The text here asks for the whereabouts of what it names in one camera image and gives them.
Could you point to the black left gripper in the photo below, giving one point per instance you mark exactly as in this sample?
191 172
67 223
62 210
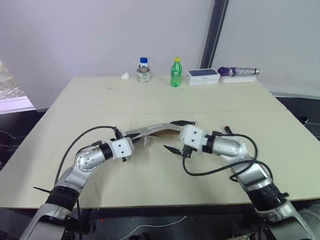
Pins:
133 142

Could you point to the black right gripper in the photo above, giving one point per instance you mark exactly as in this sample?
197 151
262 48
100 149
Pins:
188 151

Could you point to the clear grid zip pouch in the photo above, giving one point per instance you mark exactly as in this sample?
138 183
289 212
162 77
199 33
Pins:
160 131

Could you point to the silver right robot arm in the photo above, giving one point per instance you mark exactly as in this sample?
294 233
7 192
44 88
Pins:
250 165

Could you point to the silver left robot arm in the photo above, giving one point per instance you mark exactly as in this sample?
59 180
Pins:
85 162

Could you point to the green soda bottle yellow cap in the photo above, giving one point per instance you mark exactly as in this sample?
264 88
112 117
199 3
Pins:
176 72

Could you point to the jar with blue lid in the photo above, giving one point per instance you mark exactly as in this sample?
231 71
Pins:
144 75

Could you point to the crumpled white tissue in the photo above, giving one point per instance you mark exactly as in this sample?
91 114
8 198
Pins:
125 76

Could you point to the white box with blue lid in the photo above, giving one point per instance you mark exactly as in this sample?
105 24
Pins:
203 76

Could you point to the white bottle with blue cap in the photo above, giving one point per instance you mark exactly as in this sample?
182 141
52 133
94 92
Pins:
143 63

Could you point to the flat white box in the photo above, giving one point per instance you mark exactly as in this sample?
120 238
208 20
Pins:
238 79

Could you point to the patterned metal plate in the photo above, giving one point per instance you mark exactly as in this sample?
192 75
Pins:
8 85

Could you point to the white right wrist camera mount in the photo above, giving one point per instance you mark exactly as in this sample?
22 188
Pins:
193 138

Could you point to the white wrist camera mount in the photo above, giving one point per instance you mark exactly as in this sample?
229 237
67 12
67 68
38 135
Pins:
193 138
121 147

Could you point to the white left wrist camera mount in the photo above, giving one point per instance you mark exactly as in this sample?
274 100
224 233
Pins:
121 147

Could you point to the dark vertical post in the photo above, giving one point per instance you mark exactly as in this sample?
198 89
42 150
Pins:
215 35

